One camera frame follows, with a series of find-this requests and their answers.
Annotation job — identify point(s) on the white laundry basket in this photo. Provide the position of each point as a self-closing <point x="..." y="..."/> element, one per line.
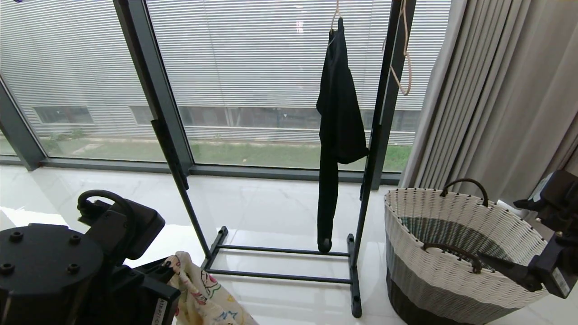
<point x="451" y="280"/>

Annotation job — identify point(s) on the cream printed garment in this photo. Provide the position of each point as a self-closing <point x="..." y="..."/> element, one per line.
<point x="203" y="298"/>

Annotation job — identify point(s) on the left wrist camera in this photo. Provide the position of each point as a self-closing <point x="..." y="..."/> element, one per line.
<point x="135" y="225"/>

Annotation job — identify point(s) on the black garment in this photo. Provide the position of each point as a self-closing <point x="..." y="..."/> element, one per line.
<point x="338" y="126"/>

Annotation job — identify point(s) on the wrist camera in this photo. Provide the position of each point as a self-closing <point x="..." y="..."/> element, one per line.
<point x="555" y="194"/>
<point x="135" y="225"/>

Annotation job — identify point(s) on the black clothes rack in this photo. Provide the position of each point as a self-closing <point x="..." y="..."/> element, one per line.
<point x="370" y="180"/>

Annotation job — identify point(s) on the beige curtain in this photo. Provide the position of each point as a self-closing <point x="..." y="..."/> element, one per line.
<point x="496" y="90"/>

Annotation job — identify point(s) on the pink clothes hanger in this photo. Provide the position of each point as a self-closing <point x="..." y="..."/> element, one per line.
<point x="335" y="16"/>
<point x="408" y="76"/>

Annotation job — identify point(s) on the window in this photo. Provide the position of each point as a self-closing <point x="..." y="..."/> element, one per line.
<point x="226" y="67"/>

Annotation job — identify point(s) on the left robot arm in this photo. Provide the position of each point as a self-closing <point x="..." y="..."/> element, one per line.
<point x="45" y="275"/>

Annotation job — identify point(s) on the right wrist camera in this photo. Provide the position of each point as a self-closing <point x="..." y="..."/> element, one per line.
<point x="555" y="194"/>

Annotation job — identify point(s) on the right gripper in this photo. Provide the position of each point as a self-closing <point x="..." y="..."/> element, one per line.
<point x="562" y="271"/>

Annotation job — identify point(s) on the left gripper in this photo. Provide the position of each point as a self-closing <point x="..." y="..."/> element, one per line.
<point x="156" y="298"/>

